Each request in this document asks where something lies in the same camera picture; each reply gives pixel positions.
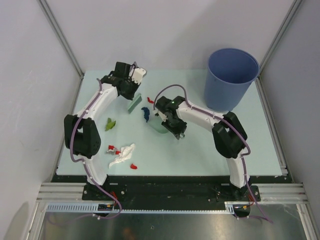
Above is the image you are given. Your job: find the small red scrap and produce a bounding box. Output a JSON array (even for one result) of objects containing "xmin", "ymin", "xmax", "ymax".
[
  {"xmin": 130, "ymin": 163, "xmax": 138, "ymax": 170},
  {"xmin": 147, "ymin": 97, "xmax": 154, "ymax": 104}
]

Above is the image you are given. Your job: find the red grey paper scrap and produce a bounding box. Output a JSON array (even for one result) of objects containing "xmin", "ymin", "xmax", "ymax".
[{"xmin": 105, "ymin": 145, "xmax": 121, "ymax": 155}]

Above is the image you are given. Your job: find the green plastic dustpan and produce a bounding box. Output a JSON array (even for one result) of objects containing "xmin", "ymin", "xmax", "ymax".
[{"xmin": 147, "ymin": 117, "xmax": 187, "ymax": 140}]

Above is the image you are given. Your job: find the blue plastic waste bin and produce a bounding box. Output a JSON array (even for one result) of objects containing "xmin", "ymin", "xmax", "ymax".
[{"xmin": 204, "ymin": 48, "xmax": 260, "ymax": 112}]

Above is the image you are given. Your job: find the aluminium frame post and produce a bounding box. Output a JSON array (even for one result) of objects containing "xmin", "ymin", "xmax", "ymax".
[
  {"xmin": 256, "ymin": 0, "xmax": 304, "ymax": 75},
  {"xmin": 36, "ymin": 0, "xmax": 84, "ymax": 79}
]

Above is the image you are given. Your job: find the small green hand brush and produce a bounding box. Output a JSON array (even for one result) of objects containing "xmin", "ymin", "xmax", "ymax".
[{"xmin": 127, "ymin": 93, "xmax": 142, "ymax": 114}]

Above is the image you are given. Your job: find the green paper scrap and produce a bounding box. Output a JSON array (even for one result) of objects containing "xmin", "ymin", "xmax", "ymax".
[{"xmin": 104, "ymin": 118, "xmax": 117, "ymax": 132}]

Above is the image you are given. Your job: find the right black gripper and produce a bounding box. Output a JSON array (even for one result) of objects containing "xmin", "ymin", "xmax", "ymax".
[{"xmin": 161, "ymin": 117, "xmax": 187, "ymax": 139}]

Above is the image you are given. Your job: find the small red scrap bottom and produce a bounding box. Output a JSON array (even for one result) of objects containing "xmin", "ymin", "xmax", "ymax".
[{"xmin": 130, "ymin": 163, "xmax": 138, "ymax": 170}]

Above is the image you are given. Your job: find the small dark blue paper scrap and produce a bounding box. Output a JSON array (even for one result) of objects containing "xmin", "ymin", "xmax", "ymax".
[{"xmin": 141, "ymin": 107, "xmax": 150, "ymax": 122}]

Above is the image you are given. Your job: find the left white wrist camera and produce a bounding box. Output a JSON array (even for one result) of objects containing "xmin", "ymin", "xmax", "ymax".
[{"xmin": 131, "ymin": 67, "xmax": 147, "ymax": 85}]

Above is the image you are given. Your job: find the small red scrap top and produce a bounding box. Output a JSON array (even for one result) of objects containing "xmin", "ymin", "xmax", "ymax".
[{"xmin": 147, "ymin": 97, "xmax": 154, "ymax": 104}]

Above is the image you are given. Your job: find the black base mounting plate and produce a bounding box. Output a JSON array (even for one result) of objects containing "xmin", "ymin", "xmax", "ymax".
[{"xmin": 51, "ymin": 174, "xmax": 293, "ymax": 211}]

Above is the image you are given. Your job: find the left aluminium frame post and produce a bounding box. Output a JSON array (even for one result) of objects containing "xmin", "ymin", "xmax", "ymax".
[{"xmin": 36, "ymin": 0, "xmax": 84, "ymax": 79}]

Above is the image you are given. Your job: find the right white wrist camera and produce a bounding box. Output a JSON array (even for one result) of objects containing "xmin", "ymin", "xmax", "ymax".
[{"xmin": 153, "ymin": 108, "xmax": 167, "ymax": 121}]

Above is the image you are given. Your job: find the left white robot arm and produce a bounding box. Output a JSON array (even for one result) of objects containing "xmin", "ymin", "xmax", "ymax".
[{"xmin": 63, "ymin": 62, "xmax": 147, "ymax": 200}]

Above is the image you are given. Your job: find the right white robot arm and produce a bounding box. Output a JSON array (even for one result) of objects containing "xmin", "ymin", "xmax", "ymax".
[{"xmin": 153, "ymin": 96, "xmax": 249, "ymax": 201}]

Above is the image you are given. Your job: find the white crumpled paper scrap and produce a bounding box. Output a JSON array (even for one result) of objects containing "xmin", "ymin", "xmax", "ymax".
[{"xmin": 108, "ymin": 143, "xmax": 136, "ymax": 168}]

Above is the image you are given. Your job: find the grey slotted cable duct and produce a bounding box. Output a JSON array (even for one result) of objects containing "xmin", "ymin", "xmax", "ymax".
[{"xmin": 47, "ymin": 201, "xmax": 251, "ymax": 215}]

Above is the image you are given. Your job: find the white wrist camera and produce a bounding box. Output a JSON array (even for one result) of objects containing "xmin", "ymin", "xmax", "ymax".
[
  {"xmin": 153, "ymin": 108, "xmax": 167, "ymax": 121},
  {"xmin": 131, "ymin": 67, "xmax": 147, "ymax": 85}
]

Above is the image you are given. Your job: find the right aluminium frame post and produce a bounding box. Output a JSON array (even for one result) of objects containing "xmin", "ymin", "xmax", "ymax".
[{"xmin": 256, "ymin": 0, "xmax": 304, "ymax": 75}]

